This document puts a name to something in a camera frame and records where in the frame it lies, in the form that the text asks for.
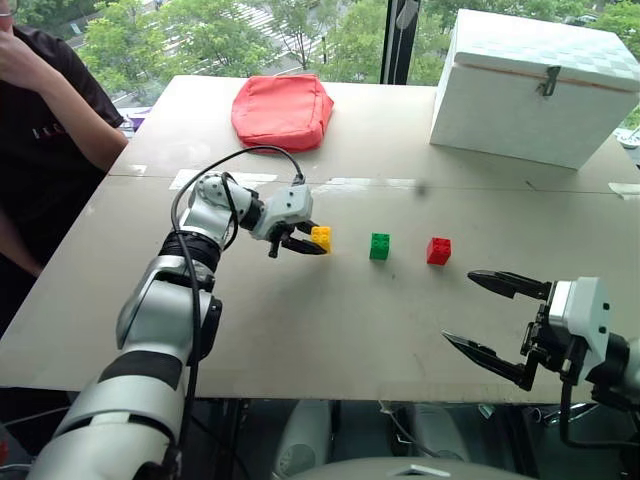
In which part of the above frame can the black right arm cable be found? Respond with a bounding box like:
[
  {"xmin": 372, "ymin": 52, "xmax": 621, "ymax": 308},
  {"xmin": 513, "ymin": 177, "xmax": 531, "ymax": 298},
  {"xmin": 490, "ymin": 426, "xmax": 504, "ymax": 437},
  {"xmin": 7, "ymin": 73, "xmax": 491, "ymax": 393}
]
[{"xmin": 559, "ymin": 368, "xmax": 640, "ymax": 450}]

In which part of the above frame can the metal box latch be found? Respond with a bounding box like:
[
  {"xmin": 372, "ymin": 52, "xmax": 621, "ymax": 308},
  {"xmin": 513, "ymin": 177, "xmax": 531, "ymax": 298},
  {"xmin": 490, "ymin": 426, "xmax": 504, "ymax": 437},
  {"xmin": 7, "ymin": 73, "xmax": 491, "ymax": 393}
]
[{"xmin": 535, "ymin": 65, "xmax": 563, "ymax": 98}]

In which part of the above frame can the person's black shirt torso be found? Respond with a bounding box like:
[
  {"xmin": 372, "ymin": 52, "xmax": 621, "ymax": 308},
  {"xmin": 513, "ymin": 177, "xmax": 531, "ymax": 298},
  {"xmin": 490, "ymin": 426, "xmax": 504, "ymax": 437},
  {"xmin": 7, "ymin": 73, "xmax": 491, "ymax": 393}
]
[{"xmin": 0, "ymin": 24, "xmax": 125, "ymax": 336}]

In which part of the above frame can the grey rounded robot torso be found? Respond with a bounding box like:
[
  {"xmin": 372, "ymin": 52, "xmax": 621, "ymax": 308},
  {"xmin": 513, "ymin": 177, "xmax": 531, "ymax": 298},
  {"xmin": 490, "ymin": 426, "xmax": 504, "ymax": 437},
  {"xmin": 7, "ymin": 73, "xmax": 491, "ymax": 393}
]
[{"xmin": 287, "ymin": 456, "xmax": 539, "ymax": 480}]

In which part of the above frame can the purple object behind table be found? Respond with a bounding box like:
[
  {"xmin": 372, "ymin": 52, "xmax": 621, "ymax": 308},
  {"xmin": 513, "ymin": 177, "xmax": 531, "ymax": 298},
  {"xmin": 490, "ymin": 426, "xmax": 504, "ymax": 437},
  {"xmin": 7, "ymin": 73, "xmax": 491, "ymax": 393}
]
[{"xmin": 118, "ymin": 104, "xmax": 152, "ymax": 135}]

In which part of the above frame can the white round object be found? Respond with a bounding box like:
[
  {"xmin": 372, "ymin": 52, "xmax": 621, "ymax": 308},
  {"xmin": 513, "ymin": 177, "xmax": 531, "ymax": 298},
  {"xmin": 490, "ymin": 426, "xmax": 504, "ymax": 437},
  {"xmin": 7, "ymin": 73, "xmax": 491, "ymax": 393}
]
[{"xmin": 616, "ymin": 125, "xmax": 640, "ymax": 151}]

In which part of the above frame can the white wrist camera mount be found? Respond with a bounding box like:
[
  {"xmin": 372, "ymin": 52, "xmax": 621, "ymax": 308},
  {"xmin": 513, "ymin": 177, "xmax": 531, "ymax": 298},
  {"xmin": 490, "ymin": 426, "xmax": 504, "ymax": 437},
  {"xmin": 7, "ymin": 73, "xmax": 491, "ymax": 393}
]
[
  {"xmin": 248, "ymin": 185, "xmax": 315, "ymax": 242},
  {"xmin": 546, "ymin": 275, "xmax": 612, "ymax": 372}
]

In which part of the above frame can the red fabric pouch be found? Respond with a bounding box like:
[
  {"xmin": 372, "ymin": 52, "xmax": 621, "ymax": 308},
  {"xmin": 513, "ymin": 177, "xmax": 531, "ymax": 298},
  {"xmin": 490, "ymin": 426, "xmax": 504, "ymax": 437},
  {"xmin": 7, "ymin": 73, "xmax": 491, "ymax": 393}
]
[{"xmin": 230, "ymin": 73, "xmax": 335, "ymax": 154}]

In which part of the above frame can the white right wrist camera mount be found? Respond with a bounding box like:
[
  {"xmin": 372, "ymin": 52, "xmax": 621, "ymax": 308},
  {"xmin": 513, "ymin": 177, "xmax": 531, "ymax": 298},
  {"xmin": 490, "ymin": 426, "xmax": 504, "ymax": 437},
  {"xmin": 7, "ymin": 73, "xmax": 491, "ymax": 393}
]
[{"xmin": 546, "ymin": 275, "xmax": 612, "ymax": 372}]

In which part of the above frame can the black window frame post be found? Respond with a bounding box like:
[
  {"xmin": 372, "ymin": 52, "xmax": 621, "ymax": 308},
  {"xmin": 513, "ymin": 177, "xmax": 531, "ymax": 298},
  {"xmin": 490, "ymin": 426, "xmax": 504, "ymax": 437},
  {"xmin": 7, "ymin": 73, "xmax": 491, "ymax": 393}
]
[{"xmin": 379, "ymin": 0, "xmax": 417, "ymax": 86}]

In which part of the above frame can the person's left hand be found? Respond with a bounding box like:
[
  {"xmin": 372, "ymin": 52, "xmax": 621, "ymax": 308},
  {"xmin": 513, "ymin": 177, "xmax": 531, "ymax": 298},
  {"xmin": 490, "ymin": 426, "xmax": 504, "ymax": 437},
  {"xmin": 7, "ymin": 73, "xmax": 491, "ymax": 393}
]
[{"xmin": 0, "ymin": 29, "xmax": 50, "ymax": 92}]

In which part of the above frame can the white rounded robot leg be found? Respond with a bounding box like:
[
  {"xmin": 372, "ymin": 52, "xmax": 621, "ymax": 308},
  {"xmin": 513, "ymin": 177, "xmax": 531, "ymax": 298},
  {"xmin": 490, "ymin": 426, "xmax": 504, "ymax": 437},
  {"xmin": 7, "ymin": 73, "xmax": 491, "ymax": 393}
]
[
  {"xmin": 271, "ymin": 399, "xmax": 335, "ymax": 477},
  {"xmin": 408, "ymin": 403, "xmax": 472, "ymax": 462}
]

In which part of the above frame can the red toy brick cube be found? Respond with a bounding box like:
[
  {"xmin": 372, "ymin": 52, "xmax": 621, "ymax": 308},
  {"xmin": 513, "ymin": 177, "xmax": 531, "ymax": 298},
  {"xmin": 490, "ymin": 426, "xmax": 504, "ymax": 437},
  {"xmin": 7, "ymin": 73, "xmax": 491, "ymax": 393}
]
[{"xmin": 426, "ymin": 236, "xmax": 453, "ymax": 266}]

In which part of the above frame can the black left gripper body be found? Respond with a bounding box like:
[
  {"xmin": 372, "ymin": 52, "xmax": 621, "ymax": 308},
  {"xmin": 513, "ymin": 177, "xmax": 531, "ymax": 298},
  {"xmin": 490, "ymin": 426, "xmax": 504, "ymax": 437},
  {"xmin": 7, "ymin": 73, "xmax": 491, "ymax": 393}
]
[{"xmin": 267, "ymin": 222, "xmax": 302, "ymax": 260}]

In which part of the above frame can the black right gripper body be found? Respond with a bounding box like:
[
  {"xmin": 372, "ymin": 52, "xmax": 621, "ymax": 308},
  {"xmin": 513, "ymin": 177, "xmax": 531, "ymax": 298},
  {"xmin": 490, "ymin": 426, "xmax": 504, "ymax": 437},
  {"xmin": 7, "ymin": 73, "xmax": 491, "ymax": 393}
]
[{"xmin": 518, "ymin": 298, "xmax": 590, "ymax": 387}]

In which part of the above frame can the white foam box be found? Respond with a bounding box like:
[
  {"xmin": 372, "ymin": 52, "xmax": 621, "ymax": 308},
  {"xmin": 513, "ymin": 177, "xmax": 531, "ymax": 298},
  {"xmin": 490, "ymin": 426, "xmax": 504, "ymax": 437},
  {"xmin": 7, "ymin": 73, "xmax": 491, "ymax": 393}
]
[{"xmin": 428, "ymin": 8, "xmax": 640, "ymax": 172}]

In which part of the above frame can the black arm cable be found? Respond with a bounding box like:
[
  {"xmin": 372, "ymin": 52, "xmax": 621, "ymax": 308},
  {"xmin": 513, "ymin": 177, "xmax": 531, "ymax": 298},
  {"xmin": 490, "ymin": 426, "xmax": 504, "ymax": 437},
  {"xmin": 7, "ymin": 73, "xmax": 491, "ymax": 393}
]
[
  {"xmin": 559, "ymin": 368, "xmax": 640, "ymax": 450},
  {"xmin": 169, "ymin": 144, "xmax": 307, "ymax": 480}
]

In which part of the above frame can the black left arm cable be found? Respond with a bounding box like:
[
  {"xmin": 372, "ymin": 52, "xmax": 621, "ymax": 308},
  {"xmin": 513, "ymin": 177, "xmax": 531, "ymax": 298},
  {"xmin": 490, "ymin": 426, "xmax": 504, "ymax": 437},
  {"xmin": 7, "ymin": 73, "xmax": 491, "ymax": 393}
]
[{"xmin": 169, "ymin": 144, "xmax": 307, "ymax": 480}]

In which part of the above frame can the green toy brick cube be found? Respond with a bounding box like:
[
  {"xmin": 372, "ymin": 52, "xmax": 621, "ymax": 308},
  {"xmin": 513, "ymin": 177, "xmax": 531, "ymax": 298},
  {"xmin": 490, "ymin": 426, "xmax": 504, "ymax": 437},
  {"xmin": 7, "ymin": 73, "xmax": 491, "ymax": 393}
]
[{"xmin": 368, "ymin": 232, "xmax": 392, "ymax": 262}]

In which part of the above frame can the yellow toy brick cube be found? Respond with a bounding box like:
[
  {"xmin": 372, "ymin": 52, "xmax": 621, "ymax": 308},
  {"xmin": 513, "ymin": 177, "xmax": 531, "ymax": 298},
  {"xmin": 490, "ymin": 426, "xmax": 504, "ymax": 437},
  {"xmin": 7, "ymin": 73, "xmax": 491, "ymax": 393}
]
[{"xmin": 310, "ymin": 225, "xmax": 333, "ymax": 256}]

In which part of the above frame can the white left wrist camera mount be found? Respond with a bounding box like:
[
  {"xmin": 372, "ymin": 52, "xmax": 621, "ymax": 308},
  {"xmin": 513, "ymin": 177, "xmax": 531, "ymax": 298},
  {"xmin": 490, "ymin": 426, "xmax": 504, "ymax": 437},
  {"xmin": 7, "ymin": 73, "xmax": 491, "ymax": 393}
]
[{"xmin": 248, "ymin": 185, "xmax": 315, "ymax": 242}]

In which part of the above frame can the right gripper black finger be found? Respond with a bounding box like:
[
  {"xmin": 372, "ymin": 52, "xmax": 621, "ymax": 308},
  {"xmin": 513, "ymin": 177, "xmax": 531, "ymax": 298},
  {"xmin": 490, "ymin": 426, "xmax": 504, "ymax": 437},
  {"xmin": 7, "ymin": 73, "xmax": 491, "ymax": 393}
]
[
  {"xmin": 440, "ymin": 329, "xmax": 540, "ymax": 393},
  {"xmin": 466, "ymin": 269, "xmax": 554, "ymax": 302}
]

